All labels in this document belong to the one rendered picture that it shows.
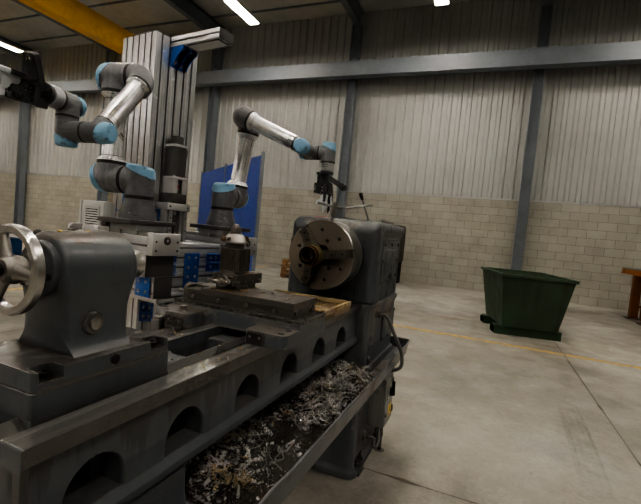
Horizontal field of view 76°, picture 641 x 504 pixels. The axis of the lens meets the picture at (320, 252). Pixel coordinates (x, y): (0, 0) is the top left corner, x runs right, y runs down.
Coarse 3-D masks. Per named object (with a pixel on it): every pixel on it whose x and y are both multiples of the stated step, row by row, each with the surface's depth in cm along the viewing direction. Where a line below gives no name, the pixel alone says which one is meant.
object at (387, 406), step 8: (376, 312) 203; (392, 328) 203; (400, 344) 206; (400, 352) 208; (400, 360) 211; (400, 368) 212; (392, 376) 230; (384, 384) 216; (392, 384) 223; (376, 392) 218; (384, 392) 216; (392, 392) 223; (376, 400) 218; (384, 400) 216; (368, 408) 219; (376, 408) 218; (384, 408) 217; (392, 408) 232; (368, 416) 219; (376, 416) 218; (384, 416) 217; (368, 424) 220; (376, 424) 218; (384, 424) 218; (376, 432) 222; (376, 440) 221; (376, 448) 216
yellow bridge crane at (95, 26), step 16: (32, 0) 976; (48, 0) 1009; (64, 0) 1044; (48, 16) 1050; (64, 16) 1049; (80, 16) 1087; (96, 16) 1129; (80, 32) 1127; (96, 32) 1134; (112, 32) 1179; (128, 32) 1228; (112, 48) 1218
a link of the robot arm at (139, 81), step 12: (132, 72) 166; (144, 72) 167; (132, 84) 162; (144, 84) 165; (120, 96) 156; (132, 96) 160; (144, 96) 168; (108, 108) 151; (120, 108) 154; (132, 108) 160; (96, 120) 146; (108, 120) 148; (120, 120) 153; (84, 132) 145; (96, 132) 144; (108, 132) 145
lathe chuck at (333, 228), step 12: (300, 228) 187; (312, 228) 185; (324, 228) 183; (336, 228) 180; (348, 228) 187; (300, 240) 187; (324, 240) 183; (336, 240) 181; (348, 240) 178; (300, 264) 188; (324, 264) 183; (336, 264) 181; (348, 264) 179; (300, 276) 188; (324, 276) 183; (336, 276) 181; (348, 276) 180; (312, 288) 186; (324, 288) 183
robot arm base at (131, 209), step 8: (128, 200) 169; (136, 200) 169; (144, 200) 171; (152, 200) 175; (120, 208) 171; (128, 208) 168; (136, 208) 169; (144, 208) 170; (152, 208) 174; (120, 216) 169; (128, 216) 168; (136, 216) 168; (144, 216) 170; (152, 216) 173
